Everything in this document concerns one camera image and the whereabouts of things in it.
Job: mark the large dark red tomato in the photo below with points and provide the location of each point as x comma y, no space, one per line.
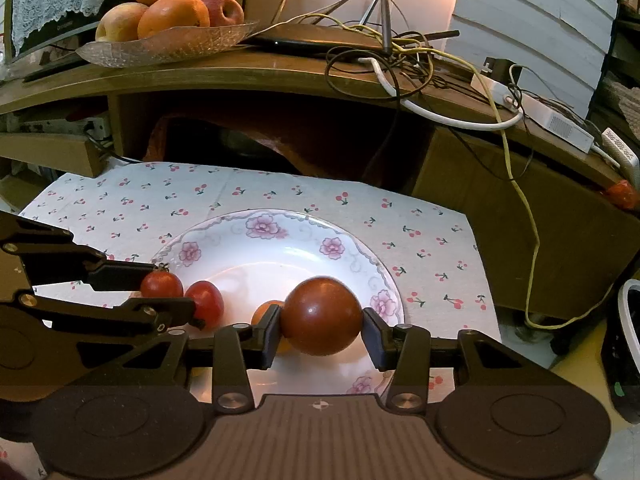
320,317

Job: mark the yellow pink apple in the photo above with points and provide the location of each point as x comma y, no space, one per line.
117,22

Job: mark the dark shelving unit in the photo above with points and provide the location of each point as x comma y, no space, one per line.
620,60

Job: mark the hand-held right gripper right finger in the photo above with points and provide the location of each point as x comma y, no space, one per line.
372,340

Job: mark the small red object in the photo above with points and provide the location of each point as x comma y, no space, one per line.
620,194

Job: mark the wooden desk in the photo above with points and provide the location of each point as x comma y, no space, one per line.
525,270

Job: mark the cherry print tablecloth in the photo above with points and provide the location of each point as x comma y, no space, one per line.
125,195

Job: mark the red apple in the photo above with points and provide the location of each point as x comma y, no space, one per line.
225,7

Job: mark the black monitor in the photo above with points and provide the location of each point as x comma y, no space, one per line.
60,27

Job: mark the small orange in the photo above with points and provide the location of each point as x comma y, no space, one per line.
261,314

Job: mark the black router with antennas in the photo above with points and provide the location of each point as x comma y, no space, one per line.
300,42

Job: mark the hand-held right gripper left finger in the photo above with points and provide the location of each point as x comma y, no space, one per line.
270,340

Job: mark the white floral plate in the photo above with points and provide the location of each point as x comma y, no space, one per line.
240,260

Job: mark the black plug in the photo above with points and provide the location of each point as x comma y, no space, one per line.
497,67

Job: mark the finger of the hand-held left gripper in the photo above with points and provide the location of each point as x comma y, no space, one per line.
125,317
55,260

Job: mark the white vented box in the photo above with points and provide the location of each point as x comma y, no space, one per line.
560,122

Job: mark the glass fruit bowl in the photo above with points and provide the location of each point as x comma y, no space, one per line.
165,50

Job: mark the yellow trash bin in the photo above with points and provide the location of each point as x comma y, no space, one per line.
625,360

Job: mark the white router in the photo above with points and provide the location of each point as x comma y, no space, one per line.
622,152

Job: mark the white power strip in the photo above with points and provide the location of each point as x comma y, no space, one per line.
495,91

